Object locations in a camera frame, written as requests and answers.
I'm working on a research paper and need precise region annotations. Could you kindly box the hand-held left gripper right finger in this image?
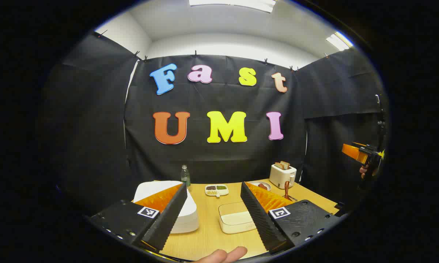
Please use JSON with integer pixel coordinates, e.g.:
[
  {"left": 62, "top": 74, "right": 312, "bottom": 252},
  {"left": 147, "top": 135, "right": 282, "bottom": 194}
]
[{"left": 240, "top": 182, "right": 340, "bottom": 255}]

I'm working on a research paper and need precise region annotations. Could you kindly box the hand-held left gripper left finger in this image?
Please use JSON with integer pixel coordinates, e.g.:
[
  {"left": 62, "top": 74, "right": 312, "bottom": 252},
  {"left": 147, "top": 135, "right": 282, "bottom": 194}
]
[{"left": 90, "top": 183, "right": 188, "bottom": 252}]

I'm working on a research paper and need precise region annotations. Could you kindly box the white rice cooker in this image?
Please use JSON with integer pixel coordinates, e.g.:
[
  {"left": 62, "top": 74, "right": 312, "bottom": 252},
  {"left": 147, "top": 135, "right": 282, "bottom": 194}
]
[{"left": 133, "top": 181, "right": 200, "bottom": 234}]

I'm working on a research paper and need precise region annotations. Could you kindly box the white rice box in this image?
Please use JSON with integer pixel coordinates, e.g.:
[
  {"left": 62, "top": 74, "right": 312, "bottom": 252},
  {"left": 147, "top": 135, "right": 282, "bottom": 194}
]
[{"left": 218, "top": 202, "right": 258, "bottom": 234}]

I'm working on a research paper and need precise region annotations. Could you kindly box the white toaster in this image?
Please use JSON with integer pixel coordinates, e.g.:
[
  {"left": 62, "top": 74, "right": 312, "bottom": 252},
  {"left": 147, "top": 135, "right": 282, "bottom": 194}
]
[{"left": 269, "top": 164, "right": 297, "bottom": 189}]

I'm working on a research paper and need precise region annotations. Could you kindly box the white divided grain dish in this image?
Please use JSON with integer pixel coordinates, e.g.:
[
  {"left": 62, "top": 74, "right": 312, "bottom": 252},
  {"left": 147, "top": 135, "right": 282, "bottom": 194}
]
[{"left": 205, "top": 184, "right": 229, "bottom": 198}]

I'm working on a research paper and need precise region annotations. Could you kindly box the small ceiling light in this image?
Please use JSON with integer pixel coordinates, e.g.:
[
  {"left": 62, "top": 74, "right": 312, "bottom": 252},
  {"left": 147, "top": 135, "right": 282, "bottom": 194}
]
[{"left": 326, "top": 32, "right": 353, "bottom": 51}]

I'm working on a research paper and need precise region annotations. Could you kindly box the black backdrop cloth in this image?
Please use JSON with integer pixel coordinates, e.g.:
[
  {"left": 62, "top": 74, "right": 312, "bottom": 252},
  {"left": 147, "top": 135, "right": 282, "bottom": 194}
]
[{"left": 40, "top": 31, "right": 390, "bottom": 220}]

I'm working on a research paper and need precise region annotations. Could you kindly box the long ceiling light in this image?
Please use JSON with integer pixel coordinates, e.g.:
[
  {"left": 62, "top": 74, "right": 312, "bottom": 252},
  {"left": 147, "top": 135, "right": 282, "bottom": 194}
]
[{"left": 189, "top": 0, "right": 276, "bottom": 13}]

